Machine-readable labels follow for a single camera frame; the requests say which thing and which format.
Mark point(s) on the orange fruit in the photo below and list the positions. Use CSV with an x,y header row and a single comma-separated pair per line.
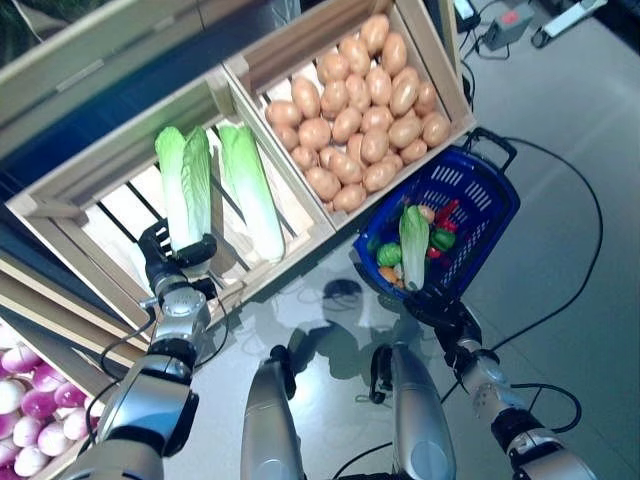
x,y
390,275

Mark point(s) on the small red tomato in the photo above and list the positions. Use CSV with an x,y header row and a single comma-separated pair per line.
x,y
434,253

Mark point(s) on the dark green bell pepper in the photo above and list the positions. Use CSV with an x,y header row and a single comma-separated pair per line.
x,y
442,240

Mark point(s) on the silver right robot leg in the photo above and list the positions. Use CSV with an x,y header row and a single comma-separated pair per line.
x,y
420,415

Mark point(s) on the white power strip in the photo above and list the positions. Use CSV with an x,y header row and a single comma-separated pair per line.
x,y
570,17

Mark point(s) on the purple white turnip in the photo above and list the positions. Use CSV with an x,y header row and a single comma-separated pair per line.
x,y
7,425
37,402
47,377
20,360
27,432
77,422
70,395
11,395
31,461
52,442
6,452

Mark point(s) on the wooden turnip crate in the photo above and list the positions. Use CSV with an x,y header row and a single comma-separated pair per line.
x,y
65,357

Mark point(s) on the grey emergency stop box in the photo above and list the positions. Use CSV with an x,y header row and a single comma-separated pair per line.
x,y
510,20

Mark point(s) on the silver left robot leg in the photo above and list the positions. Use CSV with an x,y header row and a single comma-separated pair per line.
x,y
270,425

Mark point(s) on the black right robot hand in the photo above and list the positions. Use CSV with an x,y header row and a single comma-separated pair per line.
x,y
442,312

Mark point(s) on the wooden potato crate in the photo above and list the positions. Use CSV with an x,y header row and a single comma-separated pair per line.
x,y
440,65

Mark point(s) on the green white napa cabbage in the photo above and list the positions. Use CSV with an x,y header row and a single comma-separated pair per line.
x,y
250,200
414,250
175,200

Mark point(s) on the red chili pepper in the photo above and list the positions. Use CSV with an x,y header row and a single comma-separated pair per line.
x,y
449,212

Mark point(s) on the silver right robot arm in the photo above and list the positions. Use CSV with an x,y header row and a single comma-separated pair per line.
x,y
487,395

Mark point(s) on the light green bell pepper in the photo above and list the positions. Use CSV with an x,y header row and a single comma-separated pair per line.
x,y
389,255

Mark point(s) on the silver robot leg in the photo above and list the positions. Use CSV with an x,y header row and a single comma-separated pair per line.
x,y
270,425
420,415

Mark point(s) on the blue plastic shopping basket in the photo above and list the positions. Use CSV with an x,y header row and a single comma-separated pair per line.
x,y
500,220

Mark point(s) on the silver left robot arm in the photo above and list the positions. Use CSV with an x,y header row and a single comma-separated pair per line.
x,y
150,400

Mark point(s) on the brown onion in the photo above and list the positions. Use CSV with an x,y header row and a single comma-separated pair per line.
x,y
426,214

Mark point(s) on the black power adapter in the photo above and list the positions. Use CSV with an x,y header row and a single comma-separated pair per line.
x,y
465,7

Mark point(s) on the wooden cabbage crate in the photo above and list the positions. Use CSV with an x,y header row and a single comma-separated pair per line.
x,y
120,210

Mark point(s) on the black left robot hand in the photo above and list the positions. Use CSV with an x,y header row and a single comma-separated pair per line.
x,y
197,255

